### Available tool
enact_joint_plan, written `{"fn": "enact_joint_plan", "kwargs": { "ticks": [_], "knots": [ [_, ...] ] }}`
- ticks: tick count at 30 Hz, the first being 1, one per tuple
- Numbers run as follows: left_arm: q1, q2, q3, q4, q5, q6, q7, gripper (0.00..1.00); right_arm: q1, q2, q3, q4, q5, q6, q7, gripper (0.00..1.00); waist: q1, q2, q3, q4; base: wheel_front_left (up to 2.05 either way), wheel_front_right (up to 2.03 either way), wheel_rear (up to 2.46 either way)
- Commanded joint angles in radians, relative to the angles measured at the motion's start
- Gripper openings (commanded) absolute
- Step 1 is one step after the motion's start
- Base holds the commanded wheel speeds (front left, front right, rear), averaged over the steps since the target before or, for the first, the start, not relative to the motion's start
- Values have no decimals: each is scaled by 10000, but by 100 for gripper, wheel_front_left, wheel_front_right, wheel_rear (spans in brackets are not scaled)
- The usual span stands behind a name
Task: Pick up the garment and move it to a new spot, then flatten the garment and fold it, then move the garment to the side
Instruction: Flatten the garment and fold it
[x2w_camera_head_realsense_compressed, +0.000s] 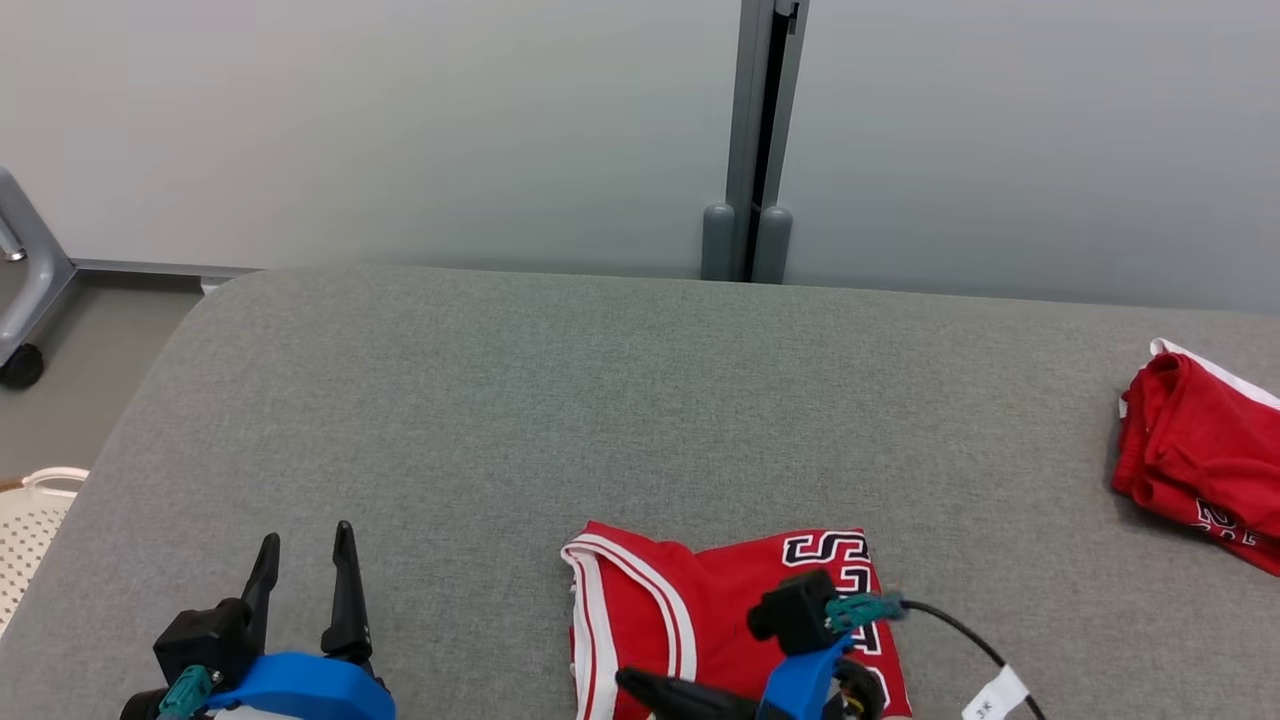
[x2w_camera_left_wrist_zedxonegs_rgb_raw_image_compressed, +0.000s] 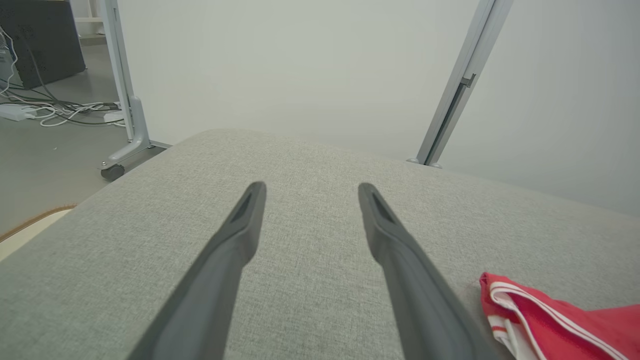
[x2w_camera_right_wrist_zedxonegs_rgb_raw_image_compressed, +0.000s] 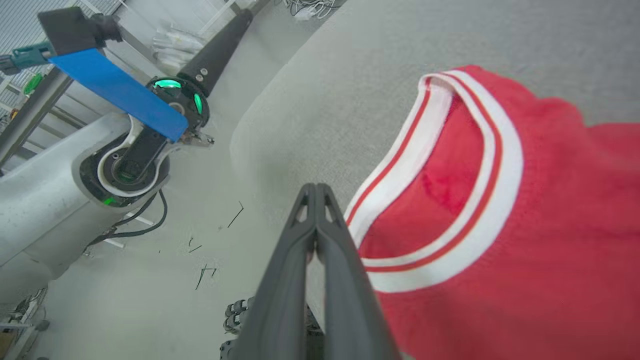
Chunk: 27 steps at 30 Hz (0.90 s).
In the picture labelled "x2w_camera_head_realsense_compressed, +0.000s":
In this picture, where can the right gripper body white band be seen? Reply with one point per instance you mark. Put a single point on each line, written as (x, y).
(865, 695)

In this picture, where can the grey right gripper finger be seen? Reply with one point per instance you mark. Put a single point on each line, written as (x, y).
(690, 702)

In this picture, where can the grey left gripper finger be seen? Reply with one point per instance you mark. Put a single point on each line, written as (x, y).
(348, 620)
(262, 600)

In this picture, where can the red basketball jersey white trim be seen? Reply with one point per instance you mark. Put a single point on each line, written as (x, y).
(700, 620)

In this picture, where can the red white-striped basketball shorts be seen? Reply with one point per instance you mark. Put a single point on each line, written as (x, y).
(1200, 440)

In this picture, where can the white perforated laundry basket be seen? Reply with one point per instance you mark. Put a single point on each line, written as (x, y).
(30, 540)

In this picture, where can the black caster wheel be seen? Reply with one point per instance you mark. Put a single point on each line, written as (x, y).
(20, 368)

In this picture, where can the grey curved partition foot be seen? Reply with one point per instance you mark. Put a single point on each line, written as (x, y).
(45, 260)

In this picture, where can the blue right camera mount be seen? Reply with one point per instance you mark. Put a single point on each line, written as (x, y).
(800, 685)

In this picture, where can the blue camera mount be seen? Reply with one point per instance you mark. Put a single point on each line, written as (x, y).
(300, 690)
(800, 685)

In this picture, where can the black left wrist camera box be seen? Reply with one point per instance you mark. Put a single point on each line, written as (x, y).
(200, 635)

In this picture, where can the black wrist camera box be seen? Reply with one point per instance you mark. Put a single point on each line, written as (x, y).
(795, 610)
(200, 635)

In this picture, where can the blue left camera mount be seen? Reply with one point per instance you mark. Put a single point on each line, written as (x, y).
(300, 690)

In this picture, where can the teal right camera connector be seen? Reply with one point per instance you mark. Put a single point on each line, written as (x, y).
(860, 610)

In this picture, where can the teal camera connector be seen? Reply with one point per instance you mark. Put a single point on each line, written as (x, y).
(860, 610)
(188, 695)

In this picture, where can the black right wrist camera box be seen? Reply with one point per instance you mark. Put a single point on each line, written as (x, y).
(795, 610)

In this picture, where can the teal left camera connector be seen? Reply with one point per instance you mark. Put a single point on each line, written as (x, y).
(188, 695)

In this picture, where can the grey partition base rail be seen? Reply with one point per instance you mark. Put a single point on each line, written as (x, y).
(150, 268)

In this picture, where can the grey rounded post foot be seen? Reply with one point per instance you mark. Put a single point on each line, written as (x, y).
(718, 245)
(773, 248)

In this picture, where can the grey metal partition post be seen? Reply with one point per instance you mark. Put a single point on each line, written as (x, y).
(748, 100)

